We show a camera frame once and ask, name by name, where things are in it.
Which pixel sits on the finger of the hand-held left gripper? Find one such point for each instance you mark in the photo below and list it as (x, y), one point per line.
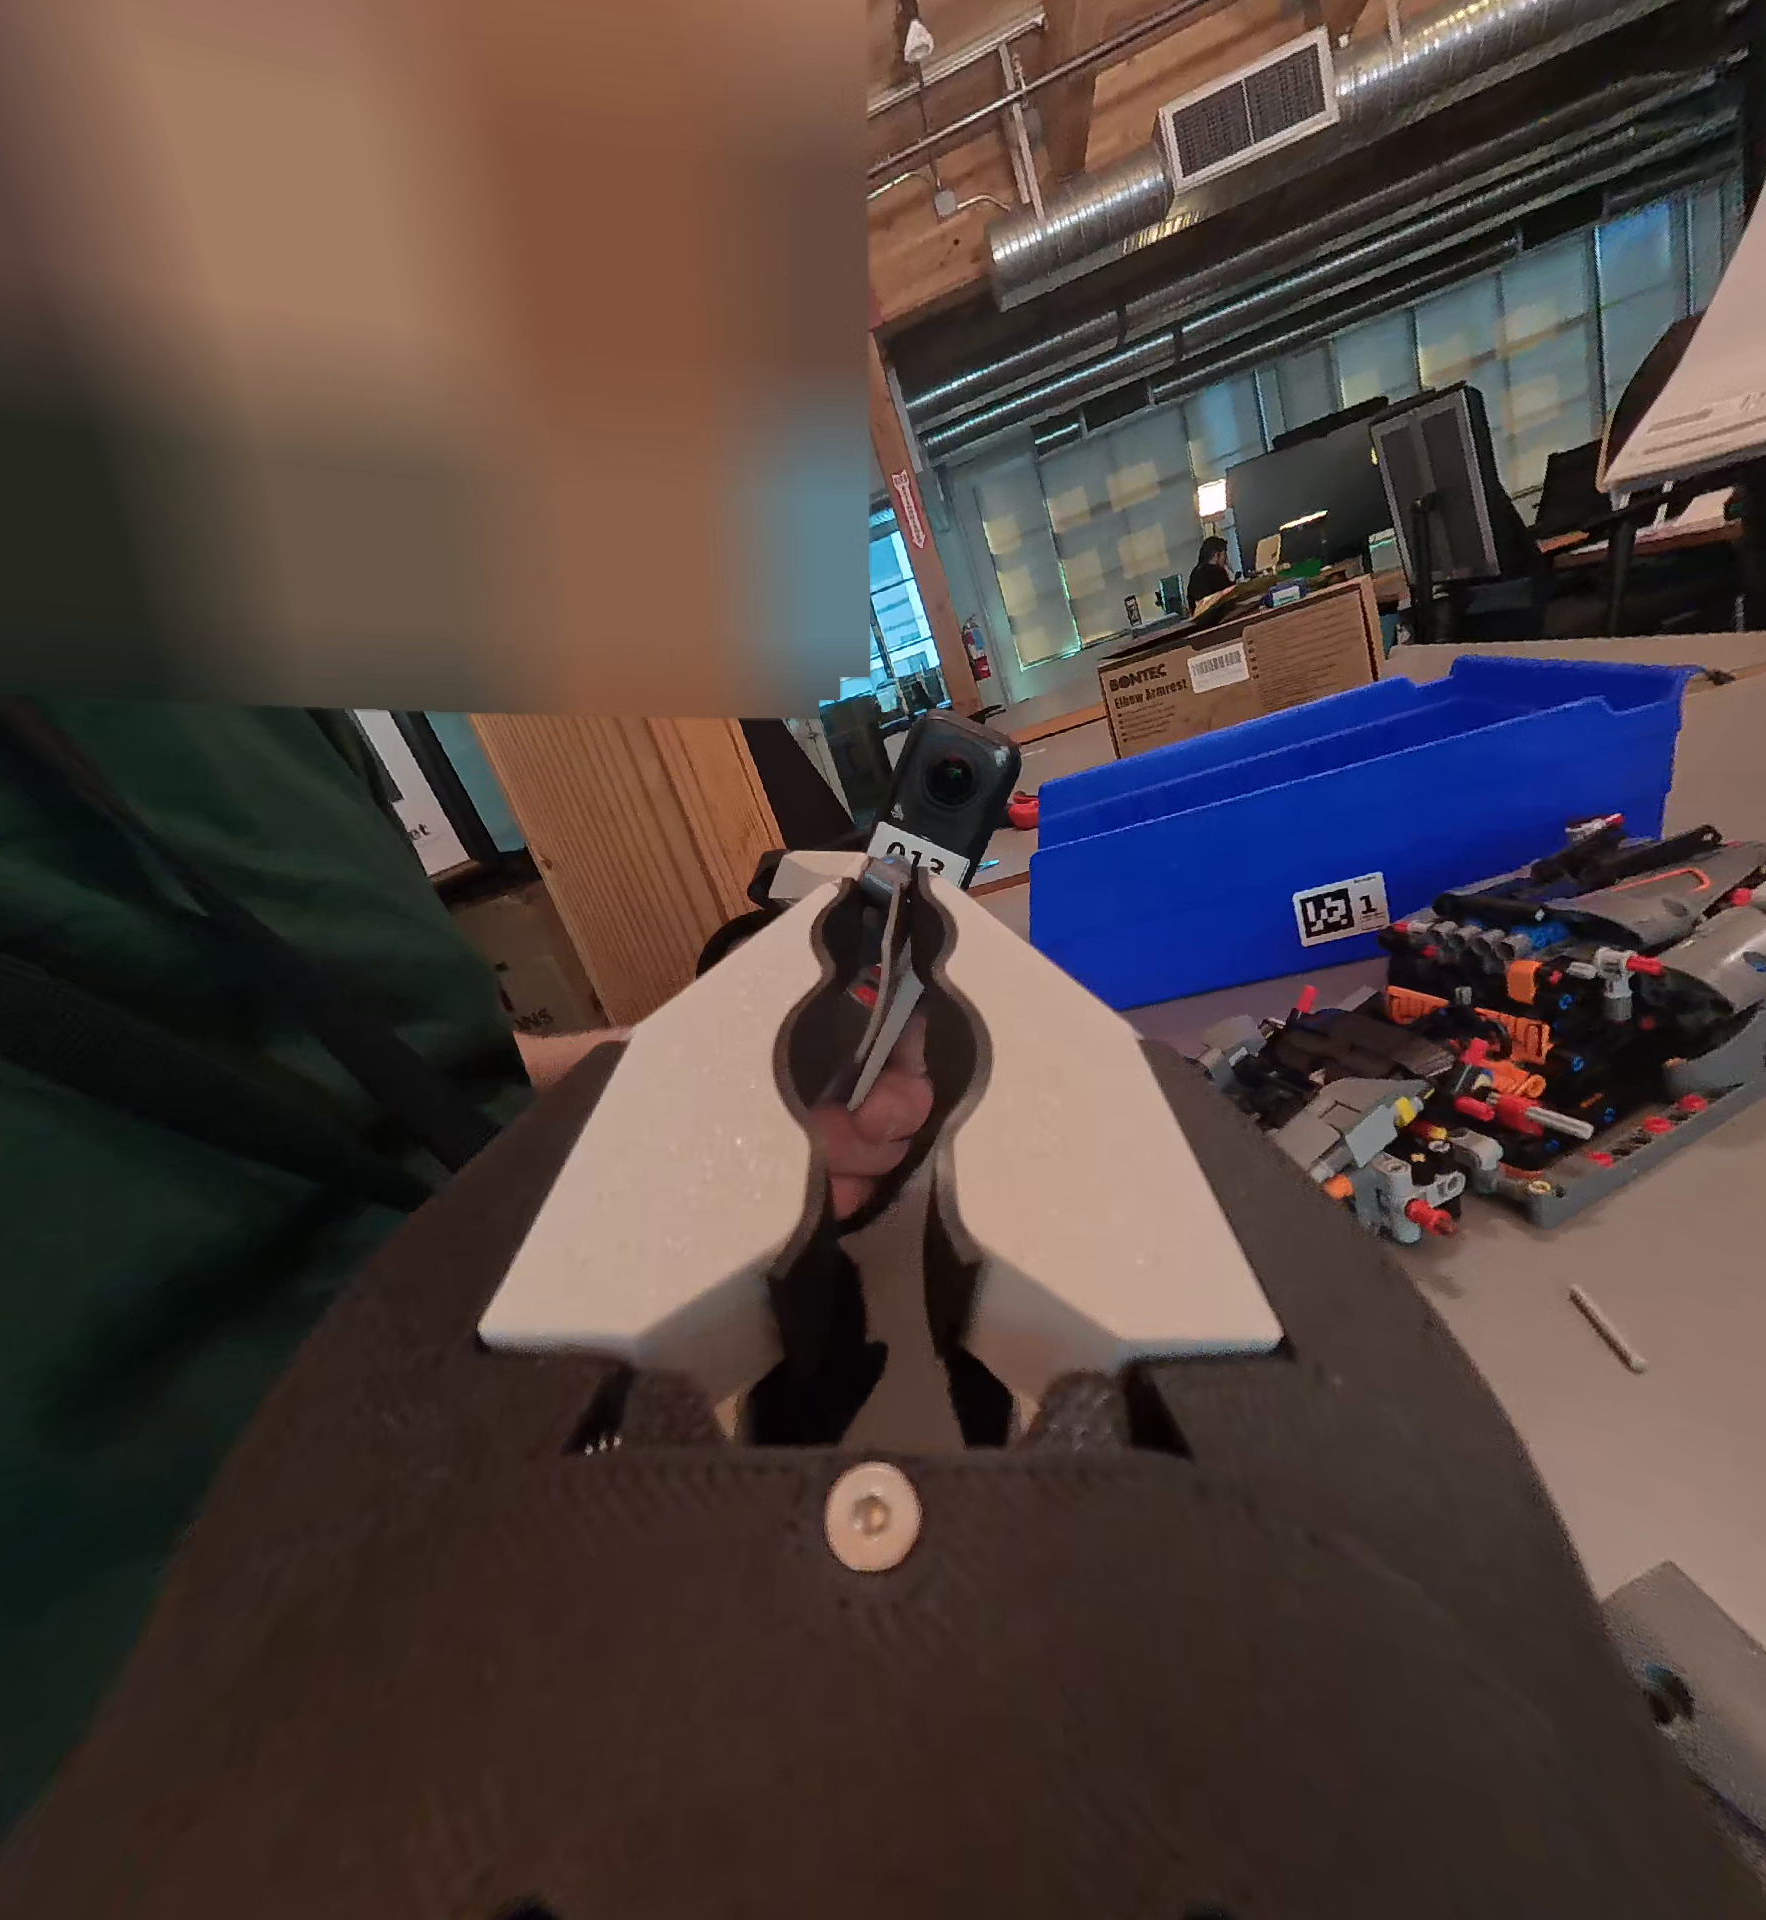
(807, 876)

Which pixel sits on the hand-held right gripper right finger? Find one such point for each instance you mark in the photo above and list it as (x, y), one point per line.
(1108, 1200)

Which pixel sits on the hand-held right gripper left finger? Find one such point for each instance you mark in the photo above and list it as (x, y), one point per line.
(643, 1200)

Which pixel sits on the dark grey lego wedge panel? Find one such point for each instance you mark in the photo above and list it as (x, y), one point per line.
(883, 998)

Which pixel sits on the blue plastic bin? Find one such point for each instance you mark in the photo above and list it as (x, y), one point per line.
(1348, 856)

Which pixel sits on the lego instruction booklet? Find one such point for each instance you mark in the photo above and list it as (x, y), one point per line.
(1738, 301)

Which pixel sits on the partly built lego car model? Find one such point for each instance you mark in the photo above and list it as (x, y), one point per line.
(1497, 1052)

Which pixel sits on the white lego axle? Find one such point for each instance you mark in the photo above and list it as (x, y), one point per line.
(1606, 1328)

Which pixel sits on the person's left hand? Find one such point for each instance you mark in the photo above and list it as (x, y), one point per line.
(883, 1155)

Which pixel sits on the red fire extinguisher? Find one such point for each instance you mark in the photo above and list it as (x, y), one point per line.
(977, 650)

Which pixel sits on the brown cardboard box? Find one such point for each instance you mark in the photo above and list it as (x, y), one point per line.
(1242, 669)

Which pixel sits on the black computer monitor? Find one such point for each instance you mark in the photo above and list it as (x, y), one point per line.
(1303, 502)

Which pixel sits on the person's green shirt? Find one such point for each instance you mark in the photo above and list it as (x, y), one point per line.
(149, 1275)

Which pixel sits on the grey-backed computer monitor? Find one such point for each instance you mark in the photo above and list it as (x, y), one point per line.
(1437, 496)

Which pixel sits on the large grey panel with hole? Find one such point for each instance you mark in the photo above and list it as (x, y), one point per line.
(1738, 1742)

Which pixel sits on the wooden post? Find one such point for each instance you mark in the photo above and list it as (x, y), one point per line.
(628, 856)

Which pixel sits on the framed wall poster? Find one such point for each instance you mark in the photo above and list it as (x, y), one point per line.
(402, 795)

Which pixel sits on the silver ventilation duct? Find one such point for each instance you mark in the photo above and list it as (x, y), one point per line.
(1092, 225)

